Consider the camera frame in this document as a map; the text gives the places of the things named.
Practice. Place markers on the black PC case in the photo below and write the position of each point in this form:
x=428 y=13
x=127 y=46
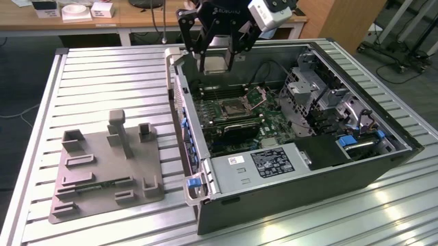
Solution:
x=307 y=200

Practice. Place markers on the blue case latch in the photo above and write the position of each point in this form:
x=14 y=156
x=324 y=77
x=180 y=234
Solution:
x=192 y=183

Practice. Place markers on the small silver chipset heatsink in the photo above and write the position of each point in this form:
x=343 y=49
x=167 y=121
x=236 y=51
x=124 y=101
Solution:
x=269 y=143

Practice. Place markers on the black RAM slot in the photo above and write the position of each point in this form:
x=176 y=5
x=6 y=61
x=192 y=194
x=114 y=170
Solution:
x=231 y=97
x=228 y=88
x=229 y=91

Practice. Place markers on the white metal stand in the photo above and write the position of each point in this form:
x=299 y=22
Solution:
x=404 y=28

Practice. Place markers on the white box round insert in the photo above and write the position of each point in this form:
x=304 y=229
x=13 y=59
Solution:
x=74 y=14

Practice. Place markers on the black plastic shroud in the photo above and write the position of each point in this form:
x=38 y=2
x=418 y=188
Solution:
x=321 y=153

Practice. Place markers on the CPU socket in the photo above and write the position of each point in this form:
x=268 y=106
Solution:
x=235 y=107

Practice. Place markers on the white cardboard box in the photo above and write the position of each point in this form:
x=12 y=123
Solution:
x=102 y=11

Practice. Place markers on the green RAM stick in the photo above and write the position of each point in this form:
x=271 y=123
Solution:
x=94 y=185

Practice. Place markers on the wooden cabinet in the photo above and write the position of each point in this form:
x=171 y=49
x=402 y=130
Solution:
x=352 y=20

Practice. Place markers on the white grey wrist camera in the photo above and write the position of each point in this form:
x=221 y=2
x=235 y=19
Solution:
x=269 y=12

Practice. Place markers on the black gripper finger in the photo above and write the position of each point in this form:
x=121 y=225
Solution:
x=188 y=30
x=251 y=38

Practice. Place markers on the green motherboard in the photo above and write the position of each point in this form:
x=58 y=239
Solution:
x=273 y=123

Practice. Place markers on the silver power supply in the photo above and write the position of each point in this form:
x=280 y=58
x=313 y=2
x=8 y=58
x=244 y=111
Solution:
x=239 y=179

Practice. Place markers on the grey parts rack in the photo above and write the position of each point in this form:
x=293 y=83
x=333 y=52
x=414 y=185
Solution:
x=109 y=169

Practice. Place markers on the grey metal drive cage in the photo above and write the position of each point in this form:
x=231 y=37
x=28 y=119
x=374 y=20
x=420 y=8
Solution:
x=300 y=89

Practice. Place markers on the black graphics card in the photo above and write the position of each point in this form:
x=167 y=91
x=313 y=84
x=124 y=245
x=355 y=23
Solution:
x=239 y=132

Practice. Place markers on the wooden desk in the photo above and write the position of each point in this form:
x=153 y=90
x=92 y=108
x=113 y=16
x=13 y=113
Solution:
x=136 y=18

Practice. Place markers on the thin metal locking lever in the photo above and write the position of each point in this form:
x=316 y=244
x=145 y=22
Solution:
x=216 y=94

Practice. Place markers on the blue drive carrier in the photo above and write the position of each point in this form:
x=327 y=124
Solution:
x=344 y=142

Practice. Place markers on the black monitor foot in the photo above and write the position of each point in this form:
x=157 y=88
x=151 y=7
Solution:
x=147 y=3

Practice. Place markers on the silver CPU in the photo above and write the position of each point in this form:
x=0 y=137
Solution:
x=215 y=65

